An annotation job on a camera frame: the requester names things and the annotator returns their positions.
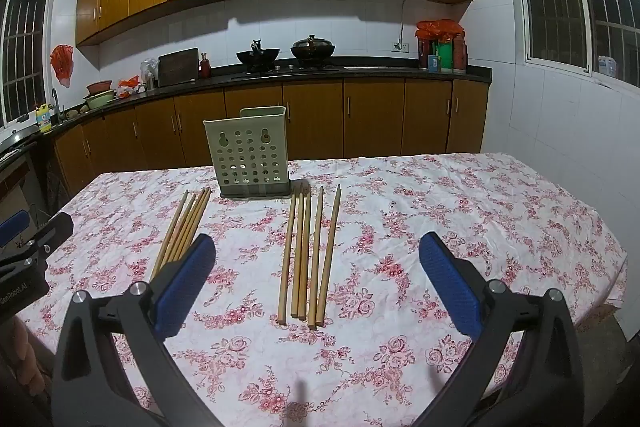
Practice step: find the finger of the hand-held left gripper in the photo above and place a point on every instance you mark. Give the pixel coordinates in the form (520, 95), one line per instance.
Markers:
(52, 232)
(12, 227)

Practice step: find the gas stove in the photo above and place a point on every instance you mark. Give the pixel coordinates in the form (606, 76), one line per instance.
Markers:
(290, 69)

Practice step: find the metal faucet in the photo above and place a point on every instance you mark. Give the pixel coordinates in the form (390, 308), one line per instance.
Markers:
(55, 104)

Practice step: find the black wok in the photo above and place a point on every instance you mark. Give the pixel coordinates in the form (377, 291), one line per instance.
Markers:
(257, 56)

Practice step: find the person's left hand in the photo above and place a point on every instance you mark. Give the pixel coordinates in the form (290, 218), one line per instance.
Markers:
(30, 357)

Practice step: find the black countertop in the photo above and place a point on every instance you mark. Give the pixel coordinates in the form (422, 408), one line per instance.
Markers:
(380, 73)

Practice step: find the green perforated utensil holder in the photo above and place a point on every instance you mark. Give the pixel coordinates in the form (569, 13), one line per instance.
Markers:
(250, 157)

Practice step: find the clear plastic bag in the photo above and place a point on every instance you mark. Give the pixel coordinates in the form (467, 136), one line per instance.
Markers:
(149, 72)

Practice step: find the blue box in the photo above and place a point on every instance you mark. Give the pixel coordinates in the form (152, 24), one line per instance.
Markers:
(433, 63)

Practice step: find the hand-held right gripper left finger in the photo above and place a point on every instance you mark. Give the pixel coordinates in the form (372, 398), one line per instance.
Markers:
(185, 287)

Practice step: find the black pot with lid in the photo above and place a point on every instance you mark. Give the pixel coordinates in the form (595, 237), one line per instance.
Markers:
(312, 49)

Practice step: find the dark cutting board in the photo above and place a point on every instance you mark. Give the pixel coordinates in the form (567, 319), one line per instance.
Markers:
(177, 67)

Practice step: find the red bag over boxes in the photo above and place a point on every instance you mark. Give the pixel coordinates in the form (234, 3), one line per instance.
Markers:
(440, 29)

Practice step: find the orange plastic bag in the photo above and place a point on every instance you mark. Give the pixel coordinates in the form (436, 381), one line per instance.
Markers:
(129, 83)

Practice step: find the wooden lower cabinets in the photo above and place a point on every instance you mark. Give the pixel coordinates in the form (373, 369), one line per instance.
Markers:
(375, 117)

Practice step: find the yellow detergent bottle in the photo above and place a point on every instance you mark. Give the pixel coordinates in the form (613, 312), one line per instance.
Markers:
(44, 119)

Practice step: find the red bottle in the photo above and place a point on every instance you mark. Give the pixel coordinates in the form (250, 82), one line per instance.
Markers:
(205, 68)

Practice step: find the red box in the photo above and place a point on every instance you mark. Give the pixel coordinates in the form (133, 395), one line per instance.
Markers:
(459, 54)

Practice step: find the white plastic bottle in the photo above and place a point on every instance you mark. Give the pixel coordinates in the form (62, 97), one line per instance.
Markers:
(606, 67)

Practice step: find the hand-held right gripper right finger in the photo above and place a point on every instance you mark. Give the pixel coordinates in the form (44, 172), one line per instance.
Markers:
(450, 287)

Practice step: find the small barred window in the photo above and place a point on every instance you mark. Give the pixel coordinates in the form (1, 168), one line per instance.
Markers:
(25, 52)

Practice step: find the pink floral tablecloth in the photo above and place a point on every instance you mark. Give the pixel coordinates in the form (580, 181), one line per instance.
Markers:
(400, 232)

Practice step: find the red plastic bag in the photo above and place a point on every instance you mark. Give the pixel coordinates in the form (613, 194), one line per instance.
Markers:
(61, 62)

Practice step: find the wall socket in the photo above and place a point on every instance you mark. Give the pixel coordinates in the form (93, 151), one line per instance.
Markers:
(400, 47)

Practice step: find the green box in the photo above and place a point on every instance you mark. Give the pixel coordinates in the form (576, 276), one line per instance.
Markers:
(444, 57)

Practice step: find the red basin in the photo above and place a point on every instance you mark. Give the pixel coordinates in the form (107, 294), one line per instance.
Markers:
(99, 87)

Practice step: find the green basin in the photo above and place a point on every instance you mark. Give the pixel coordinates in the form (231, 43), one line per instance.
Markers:
(100, 100)

